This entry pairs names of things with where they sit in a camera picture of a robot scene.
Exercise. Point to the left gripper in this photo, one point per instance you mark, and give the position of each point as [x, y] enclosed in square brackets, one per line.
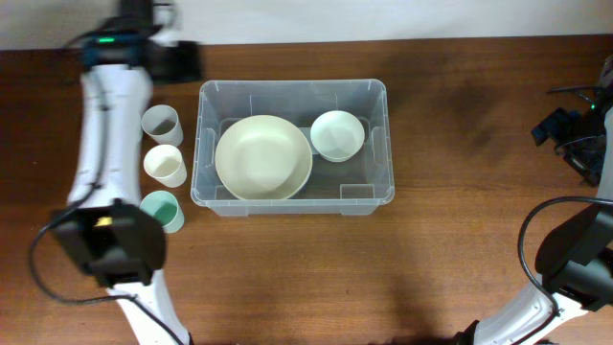
[189, 60]

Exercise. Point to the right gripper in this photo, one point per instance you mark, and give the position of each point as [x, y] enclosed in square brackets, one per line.
[554, 126]

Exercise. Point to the grey cup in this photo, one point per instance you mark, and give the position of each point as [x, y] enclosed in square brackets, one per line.
[161, 123]

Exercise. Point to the cream cup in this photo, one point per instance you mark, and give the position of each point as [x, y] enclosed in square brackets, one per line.
[165, 164]

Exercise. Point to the beige plate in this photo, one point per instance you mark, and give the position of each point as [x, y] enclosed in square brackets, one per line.
[263, 157]

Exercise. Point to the green cup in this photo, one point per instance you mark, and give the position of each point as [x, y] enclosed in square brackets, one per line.
[164, 207]

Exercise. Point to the white bowl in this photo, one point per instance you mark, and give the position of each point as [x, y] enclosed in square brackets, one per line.
[337, 135]

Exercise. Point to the yellow bowl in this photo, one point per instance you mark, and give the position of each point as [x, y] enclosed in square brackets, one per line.
[104, 221]

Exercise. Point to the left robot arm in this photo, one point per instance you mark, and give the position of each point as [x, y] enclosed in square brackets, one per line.
[103, 229]

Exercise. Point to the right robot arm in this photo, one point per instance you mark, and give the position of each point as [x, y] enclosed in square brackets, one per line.
[572, 274]

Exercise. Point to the clear plastic storage container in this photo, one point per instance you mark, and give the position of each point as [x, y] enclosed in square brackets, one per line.
[352, 188]

